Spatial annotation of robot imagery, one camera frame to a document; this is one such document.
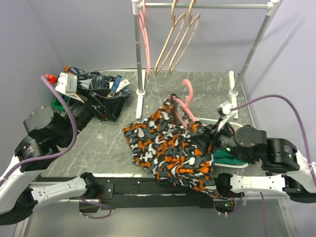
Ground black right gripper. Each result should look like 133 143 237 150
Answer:
187 116 253 164

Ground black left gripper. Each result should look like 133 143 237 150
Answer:
57 85 130 147

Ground pink hanger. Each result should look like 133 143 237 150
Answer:
171 79 197 128
139 0 151 78

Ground orange camouflage shorts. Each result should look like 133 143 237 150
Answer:
122 96 221 198

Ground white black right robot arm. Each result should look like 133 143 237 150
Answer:
191 124 316 203

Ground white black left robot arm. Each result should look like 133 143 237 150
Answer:
0 89 130 226

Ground beige hanger left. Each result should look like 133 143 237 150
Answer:
154 0 186 76

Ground beige hanger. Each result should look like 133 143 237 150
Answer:
154 0 186 76
168 0 201 74

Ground beige hanger right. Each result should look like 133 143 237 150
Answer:
168 0 201 74

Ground green jersey garment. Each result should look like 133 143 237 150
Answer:
213 150 248 168

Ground blue white clothing tag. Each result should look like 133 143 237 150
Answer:
109 75 130 93

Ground white plastic laundry basket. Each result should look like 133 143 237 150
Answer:
191 118 243 135

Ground green plastic tray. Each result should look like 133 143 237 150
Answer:
52 98 64 111

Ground silver white clothes rack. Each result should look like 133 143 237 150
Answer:
132 0 279 119

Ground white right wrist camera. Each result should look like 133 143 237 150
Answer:
216 102 235 131

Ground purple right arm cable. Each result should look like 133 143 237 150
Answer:
231 93 316 237

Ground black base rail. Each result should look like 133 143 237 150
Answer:
56 176 247 210

